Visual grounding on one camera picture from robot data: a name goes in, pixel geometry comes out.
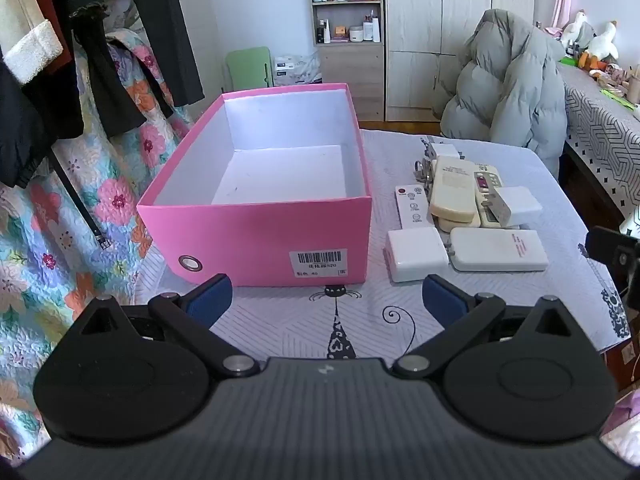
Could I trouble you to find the white cat-print tablecloth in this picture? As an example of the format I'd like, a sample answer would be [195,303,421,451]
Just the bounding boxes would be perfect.
[135,127,631,361]

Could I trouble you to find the small white power adapter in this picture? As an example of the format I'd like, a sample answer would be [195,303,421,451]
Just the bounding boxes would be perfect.
[425,143,465,162]

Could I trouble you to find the grey puffer jacket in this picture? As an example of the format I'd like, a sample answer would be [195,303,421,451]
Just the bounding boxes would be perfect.
[440,8,568,181]

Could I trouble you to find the pink shoe box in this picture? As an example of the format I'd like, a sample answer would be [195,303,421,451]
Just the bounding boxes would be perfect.
[136,82,373,288]

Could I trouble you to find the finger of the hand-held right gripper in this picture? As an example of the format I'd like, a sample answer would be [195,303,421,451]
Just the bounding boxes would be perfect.
[585,226,640,306]

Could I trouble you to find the long black coat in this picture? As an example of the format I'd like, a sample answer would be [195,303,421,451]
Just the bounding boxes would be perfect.
[65,0,206,138]

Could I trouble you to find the wooden bookshelf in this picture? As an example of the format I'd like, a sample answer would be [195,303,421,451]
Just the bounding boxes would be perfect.
[306,0,386,122]

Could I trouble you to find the geometric patterned table cover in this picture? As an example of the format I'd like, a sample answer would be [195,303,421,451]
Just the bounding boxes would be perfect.
[556,62,640,223]

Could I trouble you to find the slim white remote control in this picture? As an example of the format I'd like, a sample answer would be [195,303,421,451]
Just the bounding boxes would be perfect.
[395,185,432,234]

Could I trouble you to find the flat white power bank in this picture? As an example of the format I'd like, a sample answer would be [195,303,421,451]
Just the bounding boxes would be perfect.
[449,228,550,273]

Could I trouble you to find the cream coat with fleece cuff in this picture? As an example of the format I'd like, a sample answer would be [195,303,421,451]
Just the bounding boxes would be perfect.
[0,0,66,84]

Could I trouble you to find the cream remote with purple buttons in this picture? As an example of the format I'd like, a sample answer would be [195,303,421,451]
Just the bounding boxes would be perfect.
[472,162,521,229]

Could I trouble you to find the white power adapter with plug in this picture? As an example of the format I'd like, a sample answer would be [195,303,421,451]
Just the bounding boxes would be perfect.
[486,186,544,227]

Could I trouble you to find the black jacket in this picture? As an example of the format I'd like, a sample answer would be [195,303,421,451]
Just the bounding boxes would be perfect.
[0,55,85,189]

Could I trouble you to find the green folding chair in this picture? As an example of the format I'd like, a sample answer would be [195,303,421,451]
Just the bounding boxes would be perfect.
[225,46,275,94]

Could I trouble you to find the cream remote control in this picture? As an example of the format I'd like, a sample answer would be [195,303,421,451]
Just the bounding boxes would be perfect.
[431,156,479,222]
[436,214,476,233]

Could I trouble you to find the square white power adapter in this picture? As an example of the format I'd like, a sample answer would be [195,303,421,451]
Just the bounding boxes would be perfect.
[386,230,451,283]

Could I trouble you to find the red garment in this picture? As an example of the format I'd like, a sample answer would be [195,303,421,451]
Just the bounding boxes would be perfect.
[22,0,76,78]

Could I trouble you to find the metal clip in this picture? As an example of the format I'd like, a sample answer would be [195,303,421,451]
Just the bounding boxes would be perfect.
[414,142,437,198]

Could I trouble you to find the white plush goose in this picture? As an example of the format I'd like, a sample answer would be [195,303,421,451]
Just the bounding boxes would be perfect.
[586,20,622,64]
[560,10,597,54]

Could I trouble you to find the black belt strap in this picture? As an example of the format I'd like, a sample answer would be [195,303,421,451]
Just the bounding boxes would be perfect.
[49,155,112,251]

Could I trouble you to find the floral quilt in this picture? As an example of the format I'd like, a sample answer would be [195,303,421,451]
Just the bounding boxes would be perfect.
[0,27,197,456]

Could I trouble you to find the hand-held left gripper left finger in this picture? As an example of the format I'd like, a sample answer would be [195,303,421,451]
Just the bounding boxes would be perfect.
[70,274,261,379]

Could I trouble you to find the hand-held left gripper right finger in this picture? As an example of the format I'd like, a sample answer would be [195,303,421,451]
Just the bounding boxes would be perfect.
[394,275,583,380]

